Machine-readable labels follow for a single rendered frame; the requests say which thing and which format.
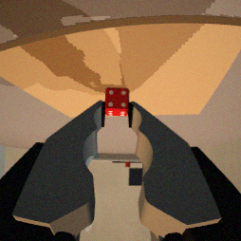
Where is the orange flat mat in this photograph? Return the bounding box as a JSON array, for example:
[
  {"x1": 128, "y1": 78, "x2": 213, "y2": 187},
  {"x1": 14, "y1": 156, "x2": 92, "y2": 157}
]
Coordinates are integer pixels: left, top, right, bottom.
[{"x1": 0, "y1": 16, "x2": 241, "y2": 118}]

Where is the red die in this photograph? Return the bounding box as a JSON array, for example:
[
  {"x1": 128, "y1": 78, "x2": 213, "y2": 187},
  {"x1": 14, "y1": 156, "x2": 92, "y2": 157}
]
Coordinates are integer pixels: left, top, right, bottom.
[{"x1": 105, "y1": 87, "x2": 129, "y2": 116}]

